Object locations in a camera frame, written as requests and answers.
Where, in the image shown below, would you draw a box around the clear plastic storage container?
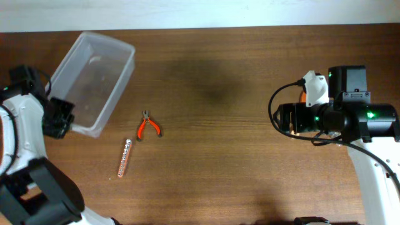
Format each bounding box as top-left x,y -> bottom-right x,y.
46,32 -> 136,138

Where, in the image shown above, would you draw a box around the orange socket bit rail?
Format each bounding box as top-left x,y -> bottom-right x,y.
117,139 -> 133,178

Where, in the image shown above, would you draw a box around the orange handled cutting pliers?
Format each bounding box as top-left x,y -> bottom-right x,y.
136,110 -> 163,142

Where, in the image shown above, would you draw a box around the orange scraper with wooden handle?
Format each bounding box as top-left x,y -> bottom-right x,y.
290,91 -> 306,136

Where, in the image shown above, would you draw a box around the clear box of screwdriver bits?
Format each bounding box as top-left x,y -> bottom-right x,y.
324,131 -> 342,146

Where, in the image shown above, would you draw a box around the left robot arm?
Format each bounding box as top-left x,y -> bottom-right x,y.
1,65 -> 118,224

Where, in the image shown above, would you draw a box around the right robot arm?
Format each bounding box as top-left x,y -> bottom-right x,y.
267,66 -> 399,224

